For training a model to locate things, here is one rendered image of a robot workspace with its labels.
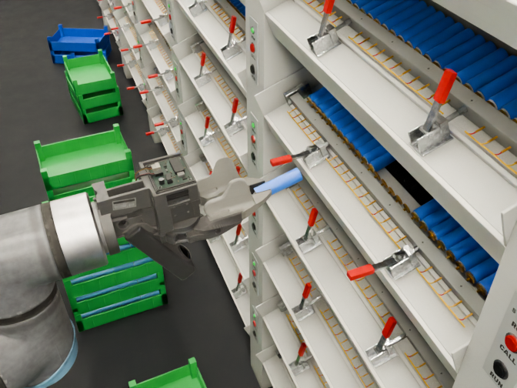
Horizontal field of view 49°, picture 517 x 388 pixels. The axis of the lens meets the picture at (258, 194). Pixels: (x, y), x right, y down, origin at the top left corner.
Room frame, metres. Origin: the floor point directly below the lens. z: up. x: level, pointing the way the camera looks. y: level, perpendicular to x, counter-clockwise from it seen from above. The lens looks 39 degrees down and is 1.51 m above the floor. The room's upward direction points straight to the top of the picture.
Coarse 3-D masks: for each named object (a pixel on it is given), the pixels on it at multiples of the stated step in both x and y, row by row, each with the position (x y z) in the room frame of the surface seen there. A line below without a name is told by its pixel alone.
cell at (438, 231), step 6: (444, 222) 0.57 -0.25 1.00; (450, 222) 0.56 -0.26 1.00; (456, 222) 0.56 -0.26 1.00; (432, 228) 0.56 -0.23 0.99; (438, 228) 0.56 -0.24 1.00; (444, 228) 0.56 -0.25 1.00; (450, 228) 0.56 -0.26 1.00; (456, 228) 0.56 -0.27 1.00; (438, 234) 0.55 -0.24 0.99; (444, 234) 0.55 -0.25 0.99
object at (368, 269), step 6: (396, 258) 0.52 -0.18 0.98; (372, 264) 0.52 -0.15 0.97; (378, 264) 0.52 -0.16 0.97; (384, 264) 0.52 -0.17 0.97; (390, 264) 0.52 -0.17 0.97; (354, 270) 0.51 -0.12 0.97; (360, 270) 0.51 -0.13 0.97; (366, 270) 0.51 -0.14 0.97; (372, 270) 0.51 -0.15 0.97; (348, 276) 0.50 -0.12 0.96; (354, 276) 0.50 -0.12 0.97; (360, 276) 0.50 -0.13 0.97
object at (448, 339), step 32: (256, 96) 0.93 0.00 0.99; (288, 96) 0.93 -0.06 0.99; (288, 128) 0.88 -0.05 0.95; (320, 192) 0.71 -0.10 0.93; (352, 192) 0.68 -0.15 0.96; (352, 224) 0.62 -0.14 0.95; (384, 224) 0.61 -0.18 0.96; (416, 224) 0.59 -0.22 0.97; (384, 256) 0.55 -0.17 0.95; (416, 288) 0.49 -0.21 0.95; (416, 320) 0.45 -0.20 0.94; (448, 320) 0.44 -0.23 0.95; (448, 352) 0.40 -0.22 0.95
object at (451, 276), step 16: (288, 112) 0.91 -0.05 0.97; (304, 112) 0.87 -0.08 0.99; (320, 128) 0.82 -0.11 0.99; (336, 144) 0.77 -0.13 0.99; (352, 160) 0.72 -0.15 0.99; (368, 176) 0.68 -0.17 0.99; (368, 192) 0.66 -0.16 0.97; (384, 192) 0.64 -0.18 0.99; (384, 208) 0.62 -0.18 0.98; (400, 208) 0.61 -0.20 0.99; (400, 224) 0.58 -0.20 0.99; (400, 240) 0.56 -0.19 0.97; (416, 240) 0.55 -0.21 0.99; (432, 256) 0.51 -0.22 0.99; (448, 272) 0.49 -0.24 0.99; (432, 288) 0.48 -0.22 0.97; (464, 288) 0.46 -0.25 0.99; (464, 304) 0.45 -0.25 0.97; (480, 304) 0.43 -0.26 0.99
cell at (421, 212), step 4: (432, 200) 0.61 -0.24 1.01; (424, 204) 0.61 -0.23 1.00; (428, 204) 0.60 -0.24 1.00; (432, 204) 0.60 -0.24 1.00; (436, 204) 0.60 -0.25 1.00; (420, 208) 0.60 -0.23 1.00; (424, 208) 0.60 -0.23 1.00; (428, 208) 0.60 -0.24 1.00; (432, 208) 0.60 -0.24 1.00; (436, 208) 0.60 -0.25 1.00; (440, 208) 0.60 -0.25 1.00; (416, 212) 0.59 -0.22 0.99; (420, 212) 0.59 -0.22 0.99; (424, 212) 0.59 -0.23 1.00; (428, 212) 0.59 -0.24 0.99; (432, 212) 0.59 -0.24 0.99; (420, 216) 0.59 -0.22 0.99; (424, 216) 0.59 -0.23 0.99; (420, 220) 0.59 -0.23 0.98
